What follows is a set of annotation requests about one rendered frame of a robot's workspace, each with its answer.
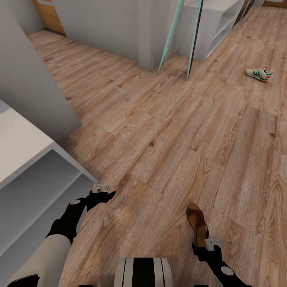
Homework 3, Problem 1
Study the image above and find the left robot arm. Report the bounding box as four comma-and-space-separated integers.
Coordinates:
4, 184, 116, 287

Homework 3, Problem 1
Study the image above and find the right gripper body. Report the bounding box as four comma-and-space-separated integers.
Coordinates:
197, 246, 222, 266

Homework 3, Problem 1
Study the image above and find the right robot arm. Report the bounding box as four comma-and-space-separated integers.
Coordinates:
192, 238, 252, 287

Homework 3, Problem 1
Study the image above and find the sandal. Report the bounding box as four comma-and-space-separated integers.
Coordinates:
186, 203, 209, 248

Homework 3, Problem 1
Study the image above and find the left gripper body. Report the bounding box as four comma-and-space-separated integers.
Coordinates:
88, 191, 109, 206

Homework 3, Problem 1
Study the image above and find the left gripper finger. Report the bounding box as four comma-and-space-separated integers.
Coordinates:
108, 191, 116, 200

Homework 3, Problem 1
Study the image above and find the gym shoe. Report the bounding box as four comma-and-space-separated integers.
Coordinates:
246, 67, 273, 82

